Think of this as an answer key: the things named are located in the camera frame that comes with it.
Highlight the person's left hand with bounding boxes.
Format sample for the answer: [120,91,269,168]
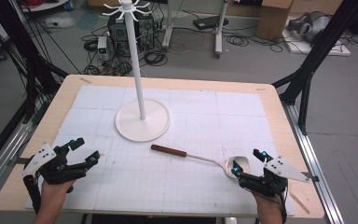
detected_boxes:
[40,179,76,207]

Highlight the white metal stand leg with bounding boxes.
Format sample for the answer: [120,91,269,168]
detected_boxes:
[161,0,175,49]
[213,0,230,59]

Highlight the person's right hand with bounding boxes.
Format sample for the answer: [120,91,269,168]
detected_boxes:
[251,191,285,214]

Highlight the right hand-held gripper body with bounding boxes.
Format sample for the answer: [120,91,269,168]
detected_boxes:
[238,156,311,198]

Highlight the aluminium rail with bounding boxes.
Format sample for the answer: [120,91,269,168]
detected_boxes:
[281,101,346,224]
[0,119,34,204]

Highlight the thin black cable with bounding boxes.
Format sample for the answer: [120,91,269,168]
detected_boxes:
[278,191,289,224]

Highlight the flat black box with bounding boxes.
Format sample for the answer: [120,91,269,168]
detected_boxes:
[192,15,230,31]

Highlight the grey metal bracket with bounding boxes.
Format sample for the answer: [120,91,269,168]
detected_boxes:
[7,156,30,166]
[301,171,321,184]

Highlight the cardboard box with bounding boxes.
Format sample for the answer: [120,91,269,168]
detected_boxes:
[255,0,294,40]

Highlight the white grid mat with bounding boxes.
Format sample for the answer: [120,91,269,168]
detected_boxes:
[24,84,296,218]

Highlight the white foam board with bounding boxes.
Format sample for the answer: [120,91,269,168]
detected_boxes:
[282,17,352,58]

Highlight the black coiled floor cable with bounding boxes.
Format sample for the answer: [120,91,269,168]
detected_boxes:
[225,31,285,54]

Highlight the black frame strut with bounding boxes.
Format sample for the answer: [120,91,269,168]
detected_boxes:
[0,0,71,169]
[271,0,358,136]

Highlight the white hook rack stand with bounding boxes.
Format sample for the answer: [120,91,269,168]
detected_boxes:
[102,0,172,144]

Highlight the metal ladle with brown handle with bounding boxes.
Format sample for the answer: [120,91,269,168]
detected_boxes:
[150,144,252,180]

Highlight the small white power supply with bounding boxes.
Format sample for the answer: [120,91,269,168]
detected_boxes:
[96,35,110,61]

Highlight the thick black cable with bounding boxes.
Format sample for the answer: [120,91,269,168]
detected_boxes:
[22,174,42,217]

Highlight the tangle of black floor cables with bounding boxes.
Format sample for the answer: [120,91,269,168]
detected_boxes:
[80,24,169,77]

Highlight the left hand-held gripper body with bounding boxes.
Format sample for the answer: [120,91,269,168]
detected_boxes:
[22,142,89,186]

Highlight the black computer tower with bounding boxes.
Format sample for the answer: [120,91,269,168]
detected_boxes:
[106,12,156,54]

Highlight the grey bag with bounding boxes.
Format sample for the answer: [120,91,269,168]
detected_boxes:
[286,10,333,44]

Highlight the wooden stick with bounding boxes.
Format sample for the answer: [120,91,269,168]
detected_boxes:
[288,190,310,216]

